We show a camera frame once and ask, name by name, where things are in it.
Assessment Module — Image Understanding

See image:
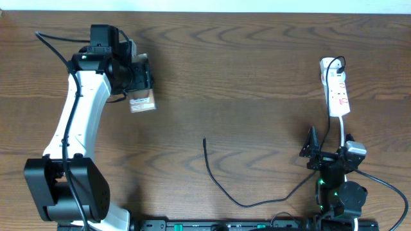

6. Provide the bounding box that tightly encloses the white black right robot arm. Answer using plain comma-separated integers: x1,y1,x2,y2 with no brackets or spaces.
299,127,367,230

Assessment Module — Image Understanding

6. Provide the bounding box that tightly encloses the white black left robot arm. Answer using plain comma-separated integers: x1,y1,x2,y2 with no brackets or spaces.
24,42,156,230

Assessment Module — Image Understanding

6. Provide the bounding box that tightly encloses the white USB charger plug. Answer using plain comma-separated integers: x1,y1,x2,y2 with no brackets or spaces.
320,57,346,85

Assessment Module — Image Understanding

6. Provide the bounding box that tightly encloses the white power strip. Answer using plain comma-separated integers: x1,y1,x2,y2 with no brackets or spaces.
322,65,350,117

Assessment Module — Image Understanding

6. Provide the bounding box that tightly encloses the white power strip cord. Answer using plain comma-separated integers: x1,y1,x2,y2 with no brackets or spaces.
338,115,359,231

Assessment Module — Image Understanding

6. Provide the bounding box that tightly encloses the black USB charging cable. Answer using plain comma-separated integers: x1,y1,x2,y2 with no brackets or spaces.
202,56,347,209

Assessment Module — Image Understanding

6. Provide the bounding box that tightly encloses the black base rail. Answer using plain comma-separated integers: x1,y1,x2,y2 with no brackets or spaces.
128,219,380,231

